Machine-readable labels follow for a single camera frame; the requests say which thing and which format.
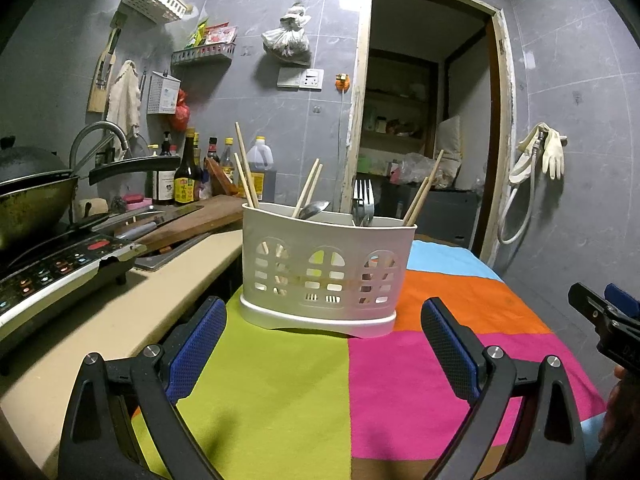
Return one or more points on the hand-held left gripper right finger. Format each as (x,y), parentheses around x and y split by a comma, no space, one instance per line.
(450,355)

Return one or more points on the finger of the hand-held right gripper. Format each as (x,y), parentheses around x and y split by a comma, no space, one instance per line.
(625,302)
(590,305)

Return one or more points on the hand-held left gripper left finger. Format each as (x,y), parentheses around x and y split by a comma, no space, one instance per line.
(195,347)

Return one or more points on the white plastic utensil holder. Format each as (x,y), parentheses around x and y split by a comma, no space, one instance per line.
(325,260)

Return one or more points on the silver metal fork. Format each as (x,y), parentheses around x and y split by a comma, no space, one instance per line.
(368,202)
(358,200)

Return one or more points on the silver metal spoon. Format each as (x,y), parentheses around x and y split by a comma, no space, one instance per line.
(315,210)

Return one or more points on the person's right hand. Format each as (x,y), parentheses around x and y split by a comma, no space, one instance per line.
(622,405)

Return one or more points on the metal kitchen sink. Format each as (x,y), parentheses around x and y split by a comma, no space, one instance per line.
(170,255)

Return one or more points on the colourful striped tablecloth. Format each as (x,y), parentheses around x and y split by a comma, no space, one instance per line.
(280,400)

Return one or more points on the wooden cutting board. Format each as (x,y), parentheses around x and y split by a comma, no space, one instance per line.
(215,215)

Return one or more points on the kitchen cleaver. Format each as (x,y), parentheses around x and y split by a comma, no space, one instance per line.
(150,217)

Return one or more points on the grey cabinet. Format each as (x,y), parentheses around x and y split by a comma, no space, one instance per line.
(440,215)

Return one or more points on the induction cooker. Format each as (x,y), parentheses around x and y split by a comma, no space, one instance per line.
(60,275)

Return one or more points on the white rubber glove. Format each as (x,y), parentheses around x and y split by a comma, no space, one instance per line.
(529,139)
(555,155)

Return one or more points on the pink soap box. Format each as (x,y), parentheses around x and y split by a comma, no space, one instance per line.
(137,201)

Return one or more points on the soy sauce bottle yellow label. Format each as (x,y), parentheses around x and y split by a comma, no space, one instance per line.
(187,180)

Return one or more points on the brown wooden board piece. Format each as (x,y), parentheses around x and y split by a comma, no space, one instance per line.
(220,180)

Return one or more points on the dark bottle white label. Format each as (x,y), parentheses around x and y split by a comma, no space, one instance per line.
(164,180)

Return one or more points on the beige scrubber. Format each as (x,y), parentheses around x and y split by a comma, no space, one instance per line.
(94,208)

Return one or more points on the crumpled clear plastic bag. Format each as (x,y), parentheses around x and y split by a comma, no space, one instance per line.
(420,170)

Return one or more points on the large plastic jug yellow cap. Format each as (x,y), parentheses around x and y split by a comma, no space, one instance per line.
(261,170)

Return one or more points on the small bottle yellow cap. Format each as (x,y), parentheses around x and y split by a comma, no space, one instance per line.
(228,160)

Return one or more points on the small dark bottle black cap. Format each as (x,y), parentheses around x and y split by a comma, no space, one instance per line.
(213,152)

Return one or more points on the green box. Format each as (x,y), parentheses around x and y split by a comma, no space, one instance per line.
(364,165)

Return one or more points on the white sack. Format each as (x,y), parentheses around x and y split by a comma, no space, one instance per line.
(450,145)

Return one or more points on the black wok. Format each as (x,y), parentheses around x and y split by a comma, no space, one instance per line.
(30,210)

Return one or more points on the red plastic bag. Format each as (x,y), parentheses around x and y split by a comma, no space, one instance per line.
(181,112)

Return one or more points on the metal kitchen faucet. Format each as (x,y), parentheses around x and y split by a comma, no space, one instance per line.
(97,127)

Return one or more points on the black wok lid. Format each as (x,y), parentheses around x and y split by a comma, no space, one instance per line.
(30,160)

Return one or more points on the hanging beige towel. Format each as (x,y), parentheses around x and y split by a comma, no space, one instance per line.
(124,100)

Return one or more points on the wooden shelf unit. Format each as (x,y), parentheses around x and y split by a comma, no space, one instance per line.
(400,95)

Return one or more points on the yellow green snack packet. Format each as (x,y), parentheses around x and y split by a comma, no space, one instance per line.
(198,35)

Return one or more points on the red snack packet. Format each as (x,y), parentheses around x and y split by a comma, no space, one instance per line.
(220,35)

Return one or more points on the hanging clear plastic bag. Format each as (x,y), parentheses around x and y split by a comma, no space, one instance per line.
(286,35)

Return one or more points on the wooden door frame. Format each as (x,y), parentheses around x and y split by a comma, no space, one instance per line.
(357,110)

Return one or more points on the wooden wall knife holder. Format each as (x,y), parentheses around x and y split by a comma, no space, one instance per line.
(102,80)

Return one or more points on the grey wall switch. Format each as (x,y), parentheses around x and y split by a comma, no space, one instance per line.
(288,78)

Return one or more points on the white wall socket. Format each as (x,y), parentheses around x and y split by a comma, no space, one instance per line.
(311,80)

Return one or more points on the orange wall hook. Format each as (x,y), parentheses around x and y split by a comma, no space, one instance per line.
(341,83)

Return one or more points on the grey wall shelf rack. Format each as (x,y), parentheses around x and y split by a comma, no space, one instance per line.
(202,54)

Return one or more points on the white plastic wall basket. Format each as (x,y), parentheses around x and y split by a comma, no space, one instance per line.
(155,0)

